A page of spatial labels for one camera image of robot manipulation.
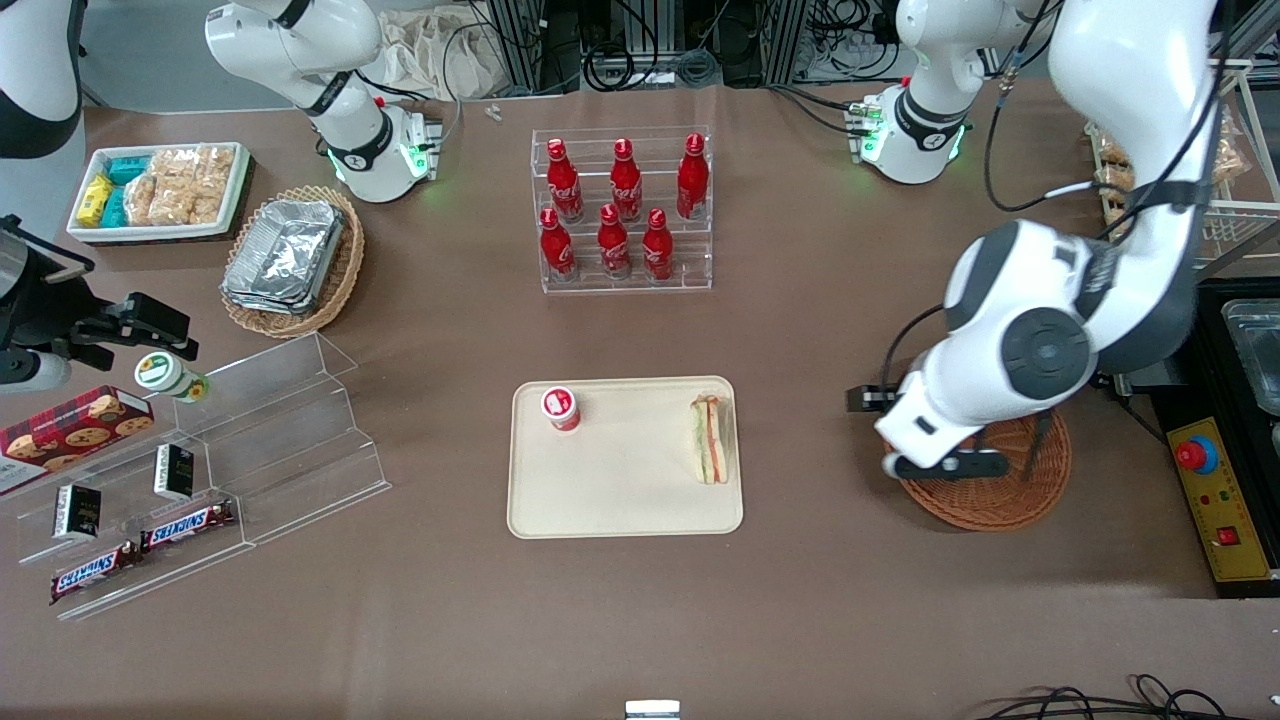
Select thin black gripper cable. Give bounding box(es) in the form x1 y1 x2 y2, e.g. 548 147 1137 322
882 305 949 393

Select red emergency stop button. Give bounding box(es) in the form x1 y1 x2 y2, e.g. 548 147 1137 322
1175 437 1222 477

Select yellow snack packet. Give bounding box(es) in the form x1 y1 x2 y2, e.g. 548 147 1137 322
78 175 114 227

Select black cable coil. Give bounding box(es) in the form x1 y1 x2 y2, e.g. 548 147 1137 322
583 45 663 94

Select aluminium profile post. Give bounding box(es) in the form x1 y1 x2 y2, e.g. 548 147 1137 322
763 0 811 87
487 0 547 96

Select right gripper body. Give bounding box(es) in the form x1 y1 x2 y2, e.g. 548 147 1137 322
0 218 126 366

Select clear bag of crackers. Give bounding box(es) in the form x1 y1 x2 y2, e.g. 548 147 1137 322
125 172 166 227
195 146 237 223
150 148 201 226

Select triangular sandwich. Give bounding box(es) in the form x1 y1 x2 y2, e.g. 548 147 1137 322
689 395 732 486

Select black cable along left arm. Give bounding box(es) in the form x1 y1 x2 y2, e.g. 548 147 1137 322
983 0 1233 241

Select green lidded cup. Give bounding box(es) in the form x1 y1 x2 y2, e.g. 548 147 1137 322
135 352 211 404

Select oval tan wicker basket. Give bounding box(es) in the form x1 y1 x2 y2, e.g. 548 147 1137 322
220 185 366 339

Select white cloth bag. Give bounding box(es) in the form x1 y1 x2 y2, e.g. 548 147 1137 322
375 8 507 101

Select black floor cable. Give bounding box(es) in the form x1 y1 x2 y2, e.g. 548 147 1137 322
975 685 1233 720
1135 674 1280 720

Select red cola bottle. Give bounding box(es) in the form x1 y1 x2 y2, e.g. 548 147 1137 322
597 204 633 281
540 207 576 283
610 138 644 223
545 138 584 223
642 208 675 283
677 133 710 221

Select yellow control box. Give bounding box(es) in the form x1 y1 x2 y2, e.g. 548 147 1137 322
1168 415 1280 586

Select clear acrylic bottle rack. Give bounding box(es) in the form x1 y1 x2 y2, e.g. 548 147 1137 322
530 125 713 294

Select red lidded cup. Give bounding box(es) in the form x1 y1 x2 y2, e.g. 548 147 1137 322
541 387 583 432

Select clear bag of fried snacks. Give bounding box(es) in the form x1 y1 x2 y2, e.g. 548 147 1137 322
1093 128 1138 193
1213 108 1249 183

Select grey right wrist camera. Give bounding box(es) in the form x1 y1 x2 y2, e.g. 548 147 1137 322
0 350 73 394

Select snickers bar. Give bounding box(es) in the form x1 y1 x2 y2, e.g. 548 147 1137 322
140 500 238 553
50 540 144 604

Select steel container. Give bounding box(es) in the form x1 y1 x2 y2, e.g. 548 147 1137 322
1222 300 1280 416

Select round brown wicker basket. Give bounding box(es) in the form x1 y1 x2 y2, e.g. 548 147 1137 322
893 405 1073 532

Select white wire rack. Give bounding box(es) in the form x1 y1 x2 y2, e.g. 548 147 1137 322
1085 58 1280 267

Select white rectangular snack tray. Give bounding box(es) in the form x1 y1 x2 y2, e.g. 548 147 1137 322
67 142 251 244

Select clear acrylic stepped shelf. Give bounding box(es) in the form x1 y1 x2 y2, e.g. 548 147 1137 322
0 400 256 622
172 333 392 547

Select red cookie box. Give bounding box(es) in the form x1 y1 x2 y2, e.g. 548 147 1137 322
0 385 156 497

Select beige plastic tray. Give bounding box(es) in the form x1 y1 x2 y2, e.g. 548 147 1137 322
507 376 744 539

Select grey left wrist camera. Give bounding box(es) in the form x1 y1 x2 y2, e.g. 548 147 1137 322
883 449 1011 482

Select small black box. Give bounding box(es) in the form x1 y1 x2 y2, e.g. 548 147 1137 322
153 445 196 501
52 485 103 543

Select black side cart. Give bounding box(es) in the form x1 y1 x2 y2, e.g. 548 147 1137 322
1150 278 1280 601

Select aluminium foil container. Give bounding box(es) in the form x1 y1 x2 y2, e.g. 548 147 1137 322
222 280 331 317
224 198 346 301

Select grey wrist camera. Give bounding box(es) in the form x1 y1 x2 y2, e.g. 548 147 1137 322
0 350 73 394
883 449 1011 482

